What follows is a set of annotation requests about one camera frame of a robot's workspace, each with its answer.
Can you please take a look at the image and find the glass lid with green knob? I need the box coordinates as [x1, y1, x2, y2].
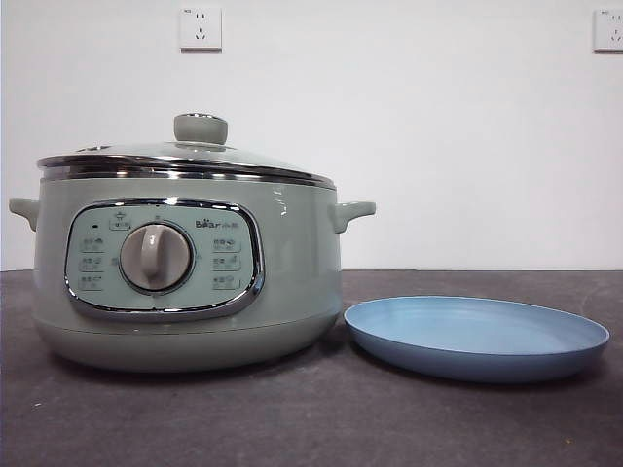
[36, 112, 337, 189]

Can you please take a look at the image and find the pale green electric steamer pot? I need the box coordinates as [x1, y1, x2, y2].
[8, 169, 377, 375]

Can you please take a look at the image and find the blue round plate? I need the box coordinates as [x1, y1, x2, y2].
[343, 296, 611, 383]

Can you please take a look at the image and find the white wall socket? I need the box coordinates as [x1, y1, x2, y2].
[592, 8, 623, 54]
[179, 6, 224, 53]

